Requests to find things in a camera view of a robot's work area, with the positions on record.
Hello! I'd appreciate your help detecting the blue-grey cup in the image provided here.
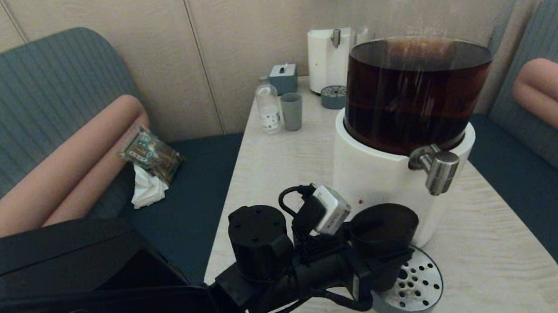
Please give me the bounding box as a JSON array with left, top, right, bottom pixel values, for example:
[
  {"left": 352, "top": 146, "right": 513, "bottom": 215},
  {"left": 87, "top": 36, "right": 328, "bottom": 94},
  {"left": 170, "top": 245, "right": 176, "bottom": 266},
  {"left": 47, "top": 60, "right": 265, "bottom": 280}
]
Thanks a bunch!
[{"left": 280, "top": 91, "right": 306, "bottom": 133}]

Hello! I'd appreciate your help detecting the pink bolster beside snack bag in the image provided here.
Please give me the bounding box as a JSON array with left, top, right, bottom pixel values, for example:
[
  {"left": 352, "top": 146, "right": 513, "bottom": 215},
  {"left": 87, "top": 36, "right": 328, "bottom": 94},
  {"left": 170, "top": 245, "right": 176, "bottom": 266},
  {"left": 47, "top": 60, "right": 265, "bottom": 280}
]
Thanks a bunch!
[{"left": 0, "top": 92, "right": 160, "bottom": 245}]

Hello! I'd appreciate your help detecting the white crumpled tissue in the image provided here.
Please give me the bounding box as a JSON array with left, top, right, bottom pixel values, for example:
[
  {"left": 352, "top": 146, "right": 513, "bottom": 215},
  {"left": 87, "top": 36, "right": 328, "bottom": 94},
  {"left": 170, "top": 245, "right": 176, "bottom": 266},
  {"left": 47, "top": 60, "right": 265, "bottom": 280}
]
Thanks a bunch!
[{"left": 127, "top": 161, "right": 172, "bottom": 210}]

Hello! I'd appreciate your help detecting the green brown snack bag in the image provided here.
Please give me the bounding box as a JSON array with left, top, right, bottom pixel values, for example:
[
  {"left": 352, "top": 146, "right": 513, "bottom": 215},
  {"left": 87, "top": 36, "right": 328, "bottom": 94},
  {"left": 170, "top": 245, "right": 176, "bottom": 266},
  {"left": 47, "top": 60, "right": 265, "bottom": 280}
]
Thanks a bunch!
[{"left": 117, "top": 122, "right": 186, "bottom": 190}]

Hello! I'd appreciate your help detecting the clear plastic water bottle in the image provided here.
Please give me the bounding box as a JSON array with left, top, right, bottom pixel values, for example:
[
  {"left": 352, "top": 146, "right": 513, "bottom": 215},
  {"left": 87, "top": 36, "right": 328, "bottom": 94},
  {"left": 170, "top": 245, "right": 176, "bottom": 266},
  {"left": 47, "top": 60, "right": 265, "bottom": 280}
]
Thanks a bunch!
[{"left": 254, "top": 74, "right": 284, "bottom": 137}]

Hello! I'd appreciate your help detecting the small blue-grey perforated drip tray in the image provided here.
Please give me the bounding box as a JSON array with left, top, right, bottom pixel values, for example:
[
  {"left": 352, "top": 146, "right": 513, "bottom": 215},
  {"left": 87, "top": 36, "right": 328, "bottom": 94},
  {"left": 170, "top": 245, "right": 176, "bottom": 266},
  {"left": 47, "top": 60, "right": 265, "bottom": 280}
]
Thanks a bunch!
[{"left": 319, "top": 84, "right": 351, "bottom": 111}]

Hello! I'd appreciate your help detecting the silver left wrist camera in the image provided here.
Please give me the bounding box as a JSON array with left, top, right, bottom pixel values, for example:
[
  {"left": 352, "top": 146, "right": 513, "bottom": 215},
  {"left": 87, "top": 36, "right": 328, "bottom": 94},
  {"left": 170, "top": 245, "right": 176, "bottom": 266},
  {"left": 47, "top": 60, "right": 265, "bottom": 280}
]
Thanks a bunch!
[{"left": 308, "top": 182, "right": 354, "bottom": 238}]

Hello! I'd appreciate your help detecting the large blue-grey perforated drip tray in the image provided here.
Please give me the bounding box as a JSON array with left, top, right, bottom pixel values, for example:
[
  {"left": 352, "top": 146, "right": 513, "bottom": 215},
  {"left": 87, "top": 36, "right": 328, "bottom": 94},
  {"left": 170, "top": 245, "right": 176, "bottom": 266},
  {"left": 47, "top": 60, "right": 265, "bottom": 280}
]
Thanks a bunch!
[{"left": 366, "top": 242, "right": 447, "bottom": 313}]

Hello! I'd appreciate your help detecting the black tapered cup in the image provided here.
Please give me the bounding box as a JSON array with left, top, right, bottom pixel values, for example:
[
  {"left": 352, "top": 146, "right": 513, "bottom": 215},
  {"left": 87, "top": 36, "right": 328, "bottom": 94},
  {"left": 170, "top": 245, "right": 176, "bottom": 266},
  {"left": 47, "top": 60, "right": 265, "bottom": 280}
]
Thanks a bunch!
[{"left": 345, "top": 200, "right": 426, "bottom": 295}]

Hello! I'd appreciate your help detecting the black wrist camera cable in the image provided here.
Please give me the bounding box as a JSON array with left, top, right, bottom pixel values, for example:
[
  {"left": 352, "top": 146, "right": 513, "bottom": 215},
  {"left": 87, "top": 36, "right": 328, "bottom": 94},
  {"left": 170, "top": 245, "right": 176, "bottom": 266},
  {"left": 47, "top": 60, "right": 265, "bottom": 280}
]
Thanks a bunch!
[{"left": 277, "top": 183, "right": 319, "bottom": 220}]

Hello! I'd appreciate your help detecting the large dispenser with dark tea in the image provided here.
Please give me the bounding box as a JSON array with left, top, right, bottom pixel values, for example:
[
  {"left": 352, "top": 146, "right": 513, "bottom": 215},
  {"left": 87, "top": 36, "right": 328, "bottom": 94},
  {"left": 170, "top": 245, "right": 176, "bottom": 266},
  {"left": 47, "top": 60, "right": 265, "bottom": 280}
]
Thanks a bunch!
[{"left": 312, "top": 0, "right": 558, "bottom": 257}]

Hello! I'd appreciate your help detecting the small dispenser with clear water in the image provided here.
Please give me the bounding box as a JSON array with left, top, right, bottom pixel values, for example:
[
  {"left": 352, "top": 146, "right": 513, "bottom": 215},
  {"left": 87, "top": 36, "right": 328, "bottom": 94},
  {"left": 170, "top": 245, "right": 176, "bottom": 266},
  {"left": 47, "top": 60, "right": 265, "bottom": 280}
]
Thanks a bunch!
[{"left": 300, "top": 0, "right": 377, "bottom": 97}]

